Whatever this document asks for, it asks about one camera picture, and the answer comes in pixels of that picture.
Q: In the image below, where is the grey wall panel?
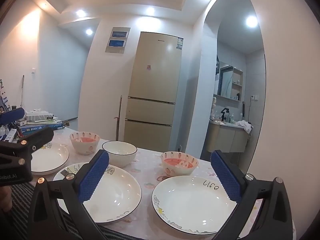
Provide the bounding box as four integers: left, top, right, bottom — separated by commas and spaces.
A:
105, 27, 131, 54

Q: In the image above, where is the beige refrigerator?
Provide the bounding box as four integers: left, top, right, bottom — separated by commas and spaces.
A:
124, 32, 184, 153

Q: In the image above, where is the stack of books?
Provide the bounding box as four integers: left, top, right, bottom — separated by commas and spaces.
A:
16, 110, 65, 134

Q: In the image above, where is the black faucet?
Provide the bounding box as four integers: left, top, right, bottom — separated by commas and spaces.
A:
220, 107, 230, 123

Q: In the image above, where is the mop handle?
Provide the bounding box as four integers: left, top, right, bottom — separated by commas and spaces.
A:
20, 75, 25, 107

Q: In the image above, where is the beige vanity cabinet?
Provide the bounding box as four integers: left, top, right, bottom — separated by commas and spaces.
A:
205, 120, 250, 153

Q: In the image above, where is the bathroom mirror cabinet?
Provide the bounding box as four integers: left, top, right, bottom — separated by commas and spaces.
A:
216, 60, 244, 102

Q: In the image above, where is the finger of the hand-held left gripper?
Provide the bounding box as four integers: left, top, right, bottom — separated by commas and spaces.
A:
0, 107, 25, 126
15, 126, 54, 159

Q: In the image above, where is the pink carrot print bowl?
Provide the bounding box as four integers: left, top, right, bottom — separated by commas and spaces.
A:
160, 151, 199, 176
69, 131, 101, 155

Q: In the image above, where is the wooden stick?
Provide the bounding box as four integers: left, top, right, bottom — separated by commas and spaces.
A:
114, 95, 123, 141

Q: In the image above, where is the white towel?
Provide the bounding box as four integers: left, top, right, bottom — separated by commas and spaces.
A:
236, 120, 253, 134

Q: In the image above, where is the person's left hand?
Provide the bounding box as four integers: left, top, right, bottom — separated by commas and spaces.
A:
0, 186, 12, 213

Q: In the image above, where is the white dark-rimmed bowl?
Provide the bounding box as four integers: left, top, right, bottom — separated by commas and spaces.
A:
102, 141, 138, 168

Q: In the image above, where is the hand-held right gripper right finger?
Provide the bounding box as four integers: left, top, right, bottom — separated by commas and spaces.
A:
210, 150, 293, 240

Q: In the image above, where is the pink printed tablecloth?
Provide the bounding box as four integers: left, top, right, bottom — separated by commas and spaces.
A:
32, 127, 295, 240

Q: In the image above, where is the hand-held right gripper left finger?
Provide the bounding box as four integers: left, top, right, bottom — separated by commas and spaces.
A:
27, 149, 110, 240

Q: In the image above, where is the blue white box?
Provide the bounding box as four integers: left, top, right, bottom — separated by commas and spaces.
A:
4, 129, 17, 142

